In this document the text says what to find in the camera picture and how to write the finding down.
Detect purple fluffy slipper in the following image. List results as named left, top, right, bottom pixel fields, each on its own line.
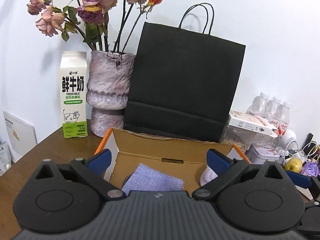
left=200, top=166, right=218, bottom=186

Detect purple linen drawstring pouch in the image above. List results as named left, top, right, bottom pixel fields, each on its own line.
left=121, top=164, right=184, bottom=195

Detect green yellow pear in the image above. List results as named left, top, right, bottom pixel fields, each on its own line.
left=284, top=158, right=303, bottom=173

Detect purple tissue pack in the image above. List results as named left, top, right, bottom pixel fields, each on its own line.
left=301, top=162, right=319, bottom=177

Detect red cardboard box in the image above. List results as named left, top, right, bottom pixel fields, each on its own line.
left=96, top=128, right=249, bottom=194

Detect clear plastic food container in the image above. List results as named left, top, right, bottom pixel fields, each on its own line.
left=220, top=126, right=256, bottom=152

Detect white tin box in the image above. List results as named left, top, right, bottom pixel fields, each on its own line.
left=245, top=144, right=284, bottom=164

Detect white flat long box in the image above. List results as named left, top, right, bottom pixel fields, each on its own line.
left=228, top=110, right=278, bottom=138

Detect water bottle right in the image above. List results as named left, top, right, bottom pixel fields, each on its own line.
left=271, top=101, right=291, bottom=136

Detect water bottle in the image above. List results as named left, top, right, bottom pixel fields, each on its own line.
left=261, top=96, right=281, bottom=119
left=246, top=92, right=269, bottom=116
left=271, top=101, right=291, bottom=136

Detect water bottle left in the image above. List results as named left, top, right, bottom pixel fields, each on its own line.
left=246, top=92, right=269, bottom=116

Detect water bottle middle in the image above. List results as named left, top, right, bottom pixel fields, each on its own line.
left=261, top=96, right=281, bottom=119

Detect black paper bag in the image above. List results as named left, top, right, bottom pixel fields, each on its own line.
left=123, top=3, right=245, bottom=142

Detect white green milk carton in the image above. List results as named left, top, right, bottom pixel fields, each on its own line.
left=59, top=51, right=88, bottom=138

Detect dried pink roses bouquet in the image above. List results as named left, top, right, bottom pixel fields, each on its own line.
left=27, top=0, right=163, bottom=54

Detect white charger with cables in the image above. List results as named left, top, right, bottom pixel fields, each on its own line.
left=279, top=129, right=319, bottom=163

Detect white booklet by wall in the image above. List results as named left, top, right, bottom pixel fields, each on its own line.
left=3, top=111, right=37, bottom=156

